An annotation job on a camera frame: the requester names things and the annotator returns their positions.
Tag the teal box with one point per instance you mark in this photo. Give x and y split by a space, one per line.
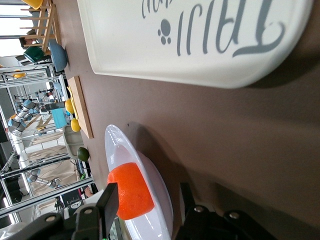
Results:
58 118

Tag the cream tray with bear print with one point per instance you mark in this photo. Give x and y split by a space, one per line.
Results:
200 37

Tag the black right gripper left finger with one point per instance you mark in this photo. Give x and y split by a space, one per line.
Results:
111 205

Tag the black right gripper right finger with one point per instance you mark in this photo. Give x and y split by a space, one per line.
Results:
187 202

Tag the bamboo cutting board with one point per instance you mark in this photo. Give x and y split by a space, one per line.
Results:
83 110

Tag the yellow cup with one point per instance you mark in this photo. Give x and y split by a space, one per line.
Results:
33 3

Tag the blue bowl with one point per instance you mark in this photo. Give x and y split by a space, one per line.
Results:
58 56

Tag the dark green lime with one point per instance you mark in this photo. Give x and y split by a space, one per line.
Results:
83 154

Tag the pale lavender round plate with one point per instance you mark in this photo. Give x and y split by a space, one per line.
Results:
160 190

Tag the wooden peg rack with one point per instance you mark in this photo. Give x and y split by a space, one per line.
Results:
48 27

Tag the yellow plastic fork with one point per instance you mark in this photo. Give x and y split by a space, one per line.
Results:
72 97

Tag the yellow lemon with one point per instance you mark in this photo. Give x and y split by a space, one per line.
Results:
69 106
75 125

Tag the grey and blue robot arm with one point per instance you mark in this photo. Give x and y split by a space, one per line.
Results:
23 110
40 180

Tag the orange mandarin fruit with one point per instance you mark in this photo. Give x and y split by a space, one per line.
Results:
132 190

